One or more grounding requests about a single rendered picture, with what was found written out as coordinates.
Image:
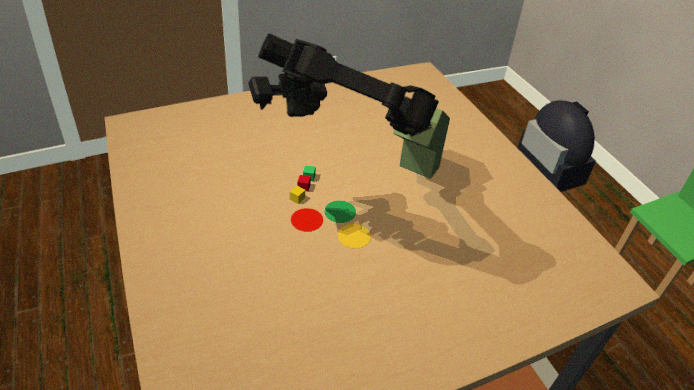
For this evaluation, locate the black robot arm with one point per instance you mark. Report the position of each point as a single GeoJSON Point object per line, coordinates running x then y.
{"type": "Point", "coordinates": [314, 63]}

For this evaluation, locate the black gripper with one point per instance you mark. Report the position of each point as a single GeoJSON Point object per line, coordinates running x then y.
{"type": "Point", "coordinates": [262, 92]}

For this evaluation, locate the yellow circle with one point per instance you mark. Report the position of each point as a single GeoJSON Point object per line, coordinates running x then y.
{"type": "Point", "coordinates": [354, 236]}

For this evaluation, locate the green circle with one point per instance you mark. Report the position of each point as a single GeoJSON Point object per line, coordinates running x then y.
{"type": "Point", "coordinates": [340, 211]}

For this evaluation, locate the red circle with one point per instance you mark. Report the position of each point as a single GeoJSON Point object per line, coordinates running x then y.
{"type": "Point", "coordinates": [307, 219]}

